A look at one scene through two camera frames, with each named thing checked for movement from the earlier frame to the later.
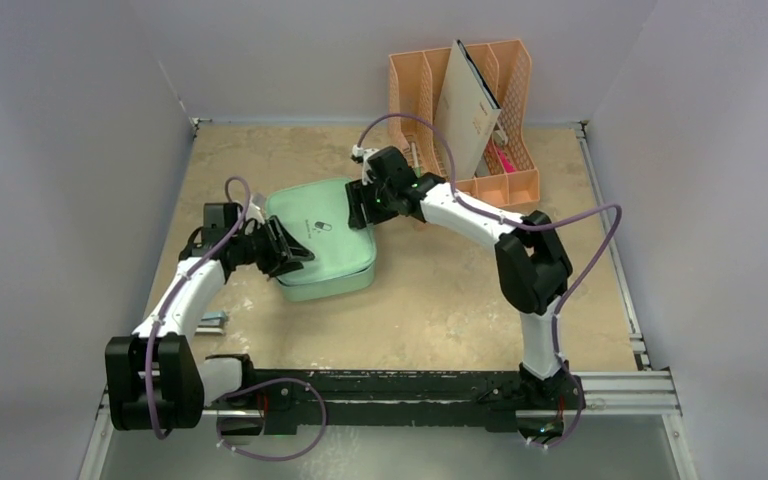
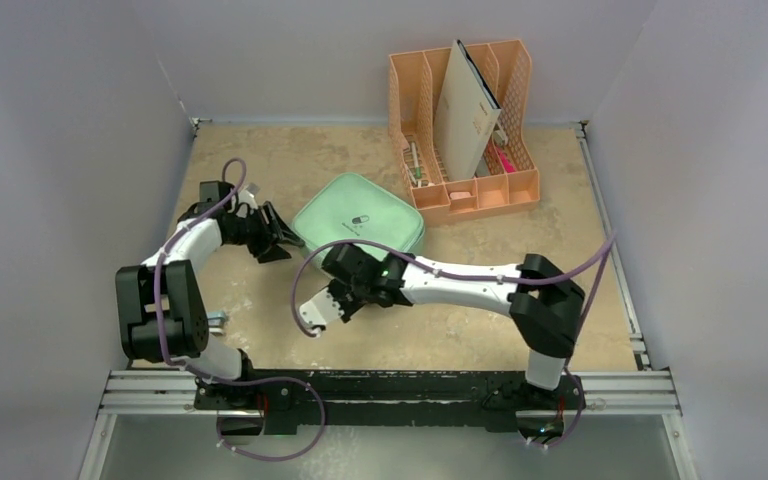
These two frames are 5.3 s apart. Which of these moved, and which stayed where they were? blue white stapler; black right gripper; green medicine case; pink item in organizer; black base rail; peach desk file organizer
Moved: green medicine case; black right gripper
Stayed: blue white stapler; black base rail; pink item in organizer; peach desk file organizer
